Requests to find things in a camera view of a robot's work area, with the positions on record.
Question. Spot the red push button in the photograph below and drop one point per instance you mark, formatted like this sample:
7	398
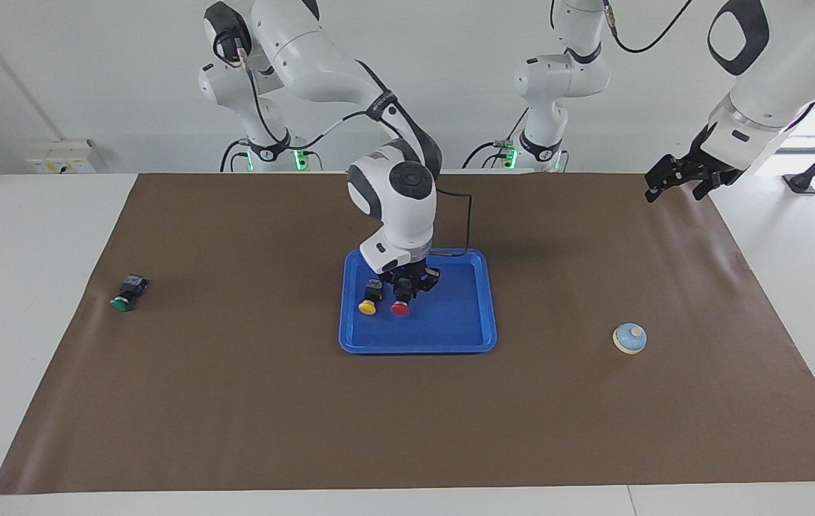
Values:
401	308

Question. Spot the green push button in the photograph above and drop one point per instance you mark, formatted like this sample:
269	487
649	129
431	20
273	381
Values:
126	295

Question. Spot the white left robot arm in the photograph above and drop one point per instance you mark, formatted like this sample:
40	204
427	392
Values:
780	64

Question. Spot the blue plastic tray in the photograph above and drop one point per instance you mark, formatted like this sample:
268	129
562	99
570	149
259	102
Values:
450	322

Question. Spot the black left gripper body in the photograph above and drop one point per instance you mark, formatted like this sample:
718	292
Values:
712	154

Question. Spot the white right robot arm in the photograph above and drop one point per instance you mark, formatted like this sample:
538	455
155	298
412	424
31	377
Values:
400	208

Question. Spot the brown table mat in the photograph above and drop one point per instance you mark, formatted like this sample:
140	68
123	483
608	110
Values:
378	416

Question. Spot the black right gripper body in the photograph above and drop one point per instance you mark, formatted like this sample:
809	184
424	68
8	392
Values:
411	271

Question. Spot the yellow push button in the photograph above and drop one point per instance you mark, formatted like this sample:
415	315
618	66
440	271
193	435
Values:
368	307

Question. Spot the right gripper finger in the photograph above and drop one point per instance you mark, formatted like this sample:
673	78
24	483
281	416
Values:
429	281
392	287

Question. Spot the light blue desk bell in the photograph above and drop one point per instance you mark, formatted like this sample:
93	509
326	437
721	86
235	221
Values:
629	340

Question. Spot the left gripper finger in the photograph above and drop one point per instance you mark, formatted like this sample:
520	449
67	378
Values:
671	172
708	185

